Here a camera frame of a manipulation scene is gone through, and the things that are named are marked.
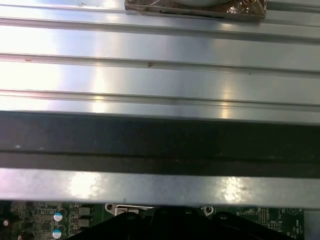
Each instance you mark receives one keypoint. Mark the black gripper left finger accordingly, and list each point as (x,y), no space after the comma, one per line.
(130,227)

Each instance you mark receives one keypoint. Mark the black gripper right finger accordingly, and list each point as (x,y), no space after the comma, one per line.
(200,227)

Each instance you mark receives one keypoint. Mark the teal-topped capacitor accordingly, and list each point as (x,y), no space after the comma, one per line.
(57,234)
(58,216)

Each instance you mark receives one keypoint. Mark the grey metal PC case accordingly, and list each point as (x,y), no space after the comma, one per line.
(160,140)

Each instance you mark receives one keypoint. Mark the green motherboard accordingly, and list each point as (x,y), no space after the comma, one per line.
(32,217)

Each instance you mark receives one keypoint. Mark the small silver capacitor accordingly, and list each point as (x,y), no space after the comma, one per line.
(5,222)

